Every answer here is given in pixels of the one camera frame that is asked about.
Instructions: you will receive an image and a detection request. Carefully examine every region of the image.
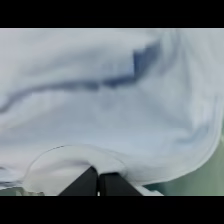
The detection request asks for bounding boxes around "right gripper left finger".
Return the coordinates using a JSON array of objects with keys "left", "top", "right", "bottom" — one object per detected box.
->
[{"left": 58, "top": 166, "right": 99, "bottom": 197}]

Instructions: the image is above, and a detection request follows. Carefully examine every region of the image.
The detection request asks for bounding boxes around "light blue shirt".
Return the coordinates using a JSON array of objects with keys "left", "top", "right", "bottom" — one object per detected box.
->
[{"left": 0, "top": 28, "right": 224, "bottom": 196}]

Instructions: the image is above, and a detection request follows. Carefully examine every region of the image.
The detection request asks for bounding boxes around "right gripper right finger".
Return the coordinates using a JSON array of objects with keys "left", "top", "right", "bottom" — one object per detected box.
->
[{"left": 98, "top": 172, "right": 144, "bottom": 197}]

